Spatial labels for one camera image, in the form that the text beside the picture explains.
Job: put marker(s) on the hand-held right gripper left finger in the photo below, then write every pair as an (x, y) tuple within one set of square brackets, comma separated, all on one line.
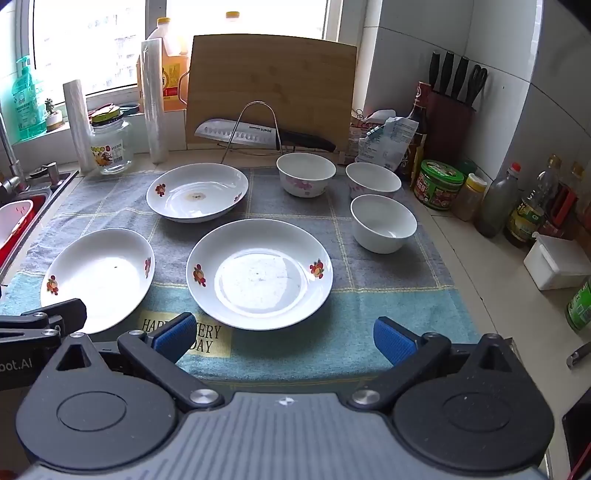
[(175, 339)]

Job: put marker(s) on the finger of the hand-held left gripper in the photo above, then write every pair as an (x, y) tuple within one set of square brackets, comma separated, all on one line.
[(64, 314)]

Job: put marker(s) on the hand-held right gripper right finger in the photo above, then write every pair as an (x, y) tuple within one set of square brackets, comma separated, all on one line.
[(392, 341)]

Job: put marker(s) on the white fruit-print plate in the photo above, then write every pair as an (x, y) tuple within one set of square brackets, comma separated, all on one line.
[(99, 272), (258, 277)]

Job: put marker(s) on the white pink-flowered bowl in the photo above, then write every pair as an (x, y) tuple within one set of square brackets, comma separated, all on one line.
[(383, 221), (306, 168), (373, 177)]

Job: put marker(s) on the white plate with brown stain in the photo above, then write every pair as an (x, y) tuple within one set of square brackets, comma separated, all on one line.
[(198, 184)]

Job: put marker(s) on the red plastic basin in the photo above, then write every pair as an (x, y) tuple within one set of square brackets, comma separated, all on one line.
[(23, 251)]

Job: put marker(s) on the blue grey checkered towel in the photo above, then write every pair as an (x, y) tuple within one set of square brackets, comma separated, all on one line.
[(300, 350)]

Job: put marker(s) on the stainless steel sink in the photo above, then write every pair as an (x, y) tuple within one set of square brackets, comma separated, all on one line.
[(69, 177)]

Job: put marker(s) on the metal soap dispenser pump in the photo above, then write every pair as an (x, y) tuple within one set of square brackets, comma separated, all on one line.
[(46, 171)]

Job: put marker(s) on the yellow-lidded spice jar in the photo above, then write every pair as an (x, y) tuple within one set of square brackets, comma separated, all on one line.
[(468, 198)]

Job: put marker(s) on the green-lidded sauce jar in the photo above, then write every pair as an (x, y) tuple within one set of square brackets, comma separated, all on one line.
[(438, 184)]

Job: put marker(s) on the metal faucet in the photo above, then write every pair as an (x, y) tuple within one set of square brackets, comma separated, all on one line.
[(7, 152)]

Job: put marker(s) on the glass jar with black lid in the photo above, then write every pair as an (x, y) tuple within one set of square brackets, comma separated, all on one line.
[(111, 147)]

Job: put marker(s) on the red-capped clear bottle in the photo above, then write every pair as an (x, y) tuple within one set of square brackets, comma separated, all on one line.
[(498, 203)]

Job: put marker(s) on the white plastic box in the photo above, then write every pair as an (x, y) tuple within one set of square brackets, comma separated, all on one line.
[(558, 267)]

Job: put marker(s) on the short plastic wrap roll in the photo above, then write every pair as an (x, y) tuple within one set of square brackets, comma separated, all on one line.
[(79, 129)]

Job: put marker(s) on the small metal tool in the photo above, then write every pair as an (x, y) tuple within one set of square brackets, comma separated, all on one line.
[(579, 356)]

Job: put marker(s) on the green can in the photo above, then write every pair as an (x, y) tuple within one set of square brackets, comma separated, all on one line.
[(581, 307)]

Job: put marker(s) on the yellow-capped oil bottle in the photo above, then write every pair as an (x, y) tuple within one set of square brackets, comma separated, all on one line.
[(531, 207)]

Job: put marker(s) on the white clipped paper bag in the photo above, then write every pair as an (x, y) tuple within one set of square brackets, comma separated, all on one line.
[(385, 143)]

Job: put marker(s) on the small potted plant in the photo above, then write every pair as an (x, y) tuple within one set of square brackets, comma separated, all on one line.
[(52, 115)]

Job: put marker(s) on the dark object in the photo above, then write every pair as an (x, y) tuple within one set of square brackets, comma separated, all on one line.
[(577, 434)]

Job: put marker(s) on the green dish soap bottle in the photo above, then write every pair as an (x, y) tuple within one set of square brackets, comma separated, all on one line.
[(25, 106)]

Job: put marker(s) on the dark brown knife block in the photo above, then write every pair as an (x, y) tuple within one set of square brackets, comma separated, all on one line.
[(450, 129)]

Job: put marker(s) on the red-labelled glass bottle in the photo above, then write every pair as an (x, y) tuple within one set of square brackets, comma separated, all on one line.
[(565, 198)]

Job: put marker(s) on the white red-print packet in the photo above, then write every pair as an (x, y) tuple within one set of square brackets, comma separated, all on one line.
[(369, 117)]

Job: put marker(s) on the dark soy sauce bottle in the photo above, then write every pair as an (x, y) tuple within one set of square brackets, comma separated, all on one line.
[(418, 115)]

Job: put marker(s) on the tall plastic wrap roll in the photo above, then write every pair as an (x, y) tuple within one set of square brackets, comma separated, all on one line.
[(154, 101)]

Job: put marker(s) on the orange cooking oil jug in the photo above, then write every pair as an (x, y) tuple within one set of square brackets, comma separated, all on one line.
[(173, 69)]

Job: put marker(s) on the bamboo cutting board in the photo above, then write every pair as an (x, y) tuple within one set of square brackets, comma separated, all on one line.
[(277, 78)]

